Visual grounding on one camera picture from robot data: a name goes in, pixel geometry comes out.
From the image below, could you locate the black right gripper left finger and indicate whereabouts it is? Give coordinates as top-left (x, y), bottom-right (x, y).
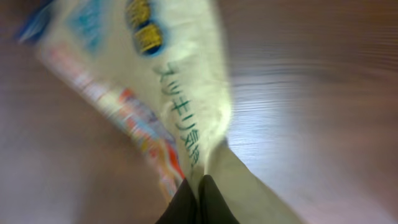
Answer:
top-left (155, 179), bottom-right (197, 224)

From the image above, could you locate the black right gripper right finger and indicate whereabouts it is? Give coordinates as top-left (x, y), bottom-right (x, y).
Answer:
top-left (198, 175), bottom-right (239, 224)

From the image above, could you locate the cream chips bag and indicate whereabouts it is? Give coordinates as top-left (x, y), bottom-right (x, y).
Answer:
top-left (18, 0), bottom-right (301, 223)

